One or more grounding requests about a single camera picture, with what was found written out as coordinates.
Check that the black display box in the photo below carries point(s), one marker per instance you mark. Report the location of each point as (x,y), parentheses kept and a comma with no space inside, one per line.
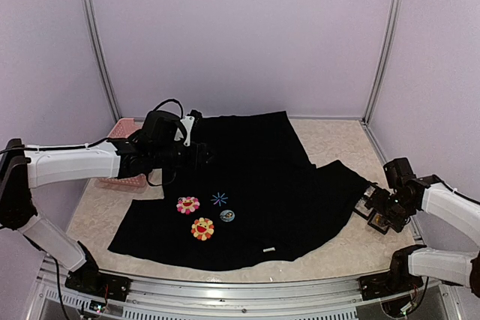
(364,207)
(379,223)

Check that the right aluminium frame post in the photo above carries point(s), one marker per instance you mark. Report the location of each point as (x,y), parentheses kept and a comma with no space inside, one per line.
(385,52)

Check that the left aluminium frame post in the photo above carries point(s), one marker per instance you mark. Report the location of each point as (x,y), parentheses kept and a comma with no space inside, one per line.
(94,35)

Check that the orange yellow flower brooch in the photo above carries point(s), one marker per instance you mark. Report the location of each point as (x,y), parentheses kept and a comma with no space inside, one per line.
(202,229)

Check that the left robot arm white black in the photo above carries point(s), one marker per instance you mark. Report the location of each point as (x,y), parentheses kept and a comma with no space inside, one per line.
(163,142)

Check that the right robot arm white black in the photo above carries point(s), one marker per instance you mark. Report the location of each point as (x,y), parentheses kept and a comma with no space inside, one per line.
(410,266)

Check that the aluminium frame post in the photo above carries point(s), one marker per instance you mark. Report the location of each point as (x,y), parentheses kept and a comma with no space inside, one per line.
(94,35)
(385,52)

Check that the front aluminium rail base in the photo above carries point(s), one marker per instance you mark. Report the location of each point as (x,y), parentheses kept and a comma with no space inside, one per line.
(151,298)

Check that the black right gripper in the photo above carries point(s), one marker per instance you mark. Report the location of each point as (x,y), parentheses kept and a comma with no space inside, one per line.
(397,223)

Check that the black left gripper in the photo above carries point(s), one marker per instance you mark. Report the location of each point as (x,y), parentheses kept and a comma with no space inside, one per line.
(199,154)

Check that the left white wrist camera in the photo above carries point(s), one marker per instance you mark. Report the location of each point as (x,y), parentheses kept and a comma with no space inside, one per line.
(186,125)

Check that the black t-shirt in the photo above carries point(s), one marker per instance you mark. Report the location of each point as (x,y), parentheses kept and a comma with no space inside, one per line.
(285,206)

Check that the pink yellow flower brooch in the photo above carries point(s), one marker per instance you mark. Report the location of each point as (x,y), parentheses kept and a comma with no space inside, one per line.
(187,205)

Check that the round blue pin badge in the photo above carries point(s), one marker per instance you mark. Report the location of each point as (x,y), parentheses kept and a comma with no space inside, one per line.
(227,216)

